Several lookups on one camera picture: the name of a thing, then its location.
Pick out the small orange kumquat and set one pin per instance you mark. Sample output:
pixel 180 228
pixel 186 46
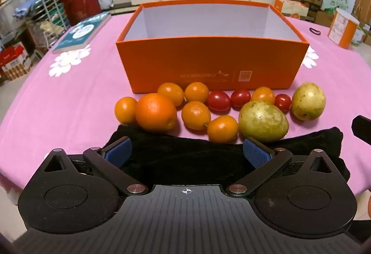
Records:
pixel 196 115
pixel 222 128
pixel 125 110
pixel 171 94
pixel 196 92
pixel 263 95

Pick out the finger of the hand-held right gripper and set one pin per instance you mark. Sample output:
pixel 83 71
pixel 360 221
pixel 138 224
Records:
pixel 363 129

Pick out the teal book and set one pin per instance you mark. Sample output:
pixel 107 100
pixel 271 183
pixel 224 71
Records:
pixel 82 32

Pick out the orange white cardboard box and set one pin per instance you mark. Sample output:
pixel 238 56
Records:
pixel 291 7

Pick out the red gift box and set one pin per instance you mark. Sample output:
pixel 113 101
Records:
pixel 81 1

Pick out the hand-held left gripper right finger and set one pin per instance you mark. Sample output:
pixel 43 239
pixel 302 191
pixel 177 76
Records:
pixel 256 154

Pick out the speckled yellow green pear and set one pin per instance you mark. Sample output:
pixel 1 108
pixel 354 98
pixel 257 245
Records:
pixel 263 121
pixel 308 101

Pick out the orange white canister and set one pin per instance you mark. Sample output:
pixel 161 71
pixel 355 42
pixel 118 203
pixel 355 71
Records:
pixel 343 29

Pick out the black cloth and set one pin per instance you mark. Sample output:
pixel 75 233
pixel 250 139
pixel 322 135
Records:
pixel 185 158

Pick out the red white carton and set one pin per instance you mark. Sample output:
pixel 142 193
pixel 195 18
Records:
pixel 16 61

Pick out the red cherry tomato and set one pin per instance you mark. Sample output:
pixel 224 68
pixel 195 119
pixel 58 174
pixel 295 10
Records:
pixel 282 102
pixel 218 101
pixel 240 98

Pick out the large orange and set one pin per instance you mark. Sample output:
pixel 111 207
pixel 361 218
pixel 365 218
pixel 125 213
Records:
pixel 156 112

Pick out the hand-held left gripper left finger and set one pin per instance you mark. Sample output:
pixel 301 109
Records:
pixel 119 152

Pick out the pink flower print tablecloth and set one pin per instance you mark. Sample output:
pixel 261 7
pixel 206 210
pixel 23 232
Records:
pixel 72 97

